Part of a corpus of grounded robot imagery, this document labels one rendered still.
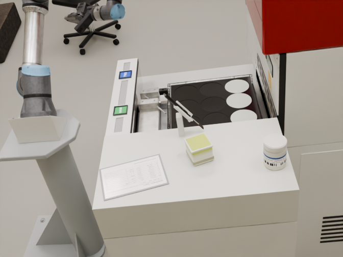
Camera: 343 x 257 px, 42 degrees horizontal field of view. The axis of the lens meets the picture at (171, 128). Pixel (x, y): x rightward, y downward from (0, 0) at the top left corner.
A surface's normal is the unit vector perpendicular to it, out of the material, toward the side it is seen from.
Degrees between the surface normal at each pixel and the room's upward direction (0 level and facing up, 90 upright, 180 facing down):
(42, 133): 90
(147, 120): 0
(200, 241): 90
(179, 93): 0
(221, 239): 90
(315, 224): 90
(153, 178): 0
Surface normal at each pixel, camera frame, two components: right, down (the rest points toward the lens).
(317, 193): 0.00, 0.63
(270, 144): -0.13, -0.77
